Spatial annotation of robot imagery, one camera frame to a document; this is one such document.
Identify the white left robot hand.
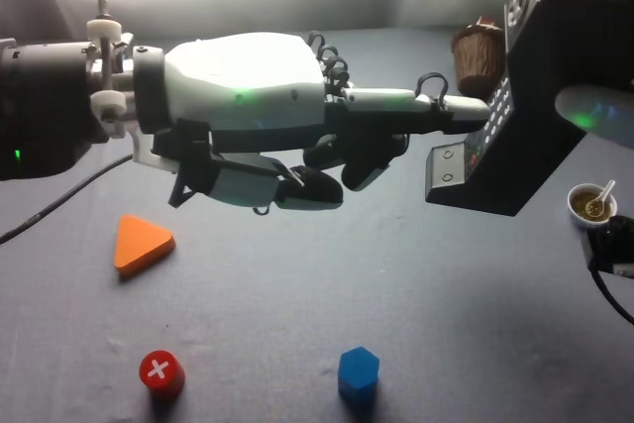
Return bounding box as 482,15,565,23
132,31,492,216

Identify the grey tablecloth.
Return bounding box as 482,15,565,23
0,26,634,423

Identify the black walkie-talkie toy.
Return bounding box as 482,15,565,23
424,0,634,218

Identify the red cylinder block white cross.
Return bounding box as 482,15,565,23
138,349,186,400

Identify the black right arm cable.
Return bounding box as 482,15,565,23
587,264,634,325

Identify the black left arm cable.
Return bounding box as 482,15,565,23
0,153,135,246

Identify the green soup bowl with spoon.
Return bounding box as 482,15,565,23
567,178,619,231

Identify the orange triangle block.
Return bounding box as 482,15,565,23
113,213,177,280

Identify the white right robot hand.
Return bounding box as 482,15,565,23
553,83,634,152

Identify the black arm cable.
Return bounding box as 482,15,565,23
587,264,634,325
0,153,135,246

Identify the blue hexagon block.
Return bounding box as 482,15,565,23
337,346,381,400

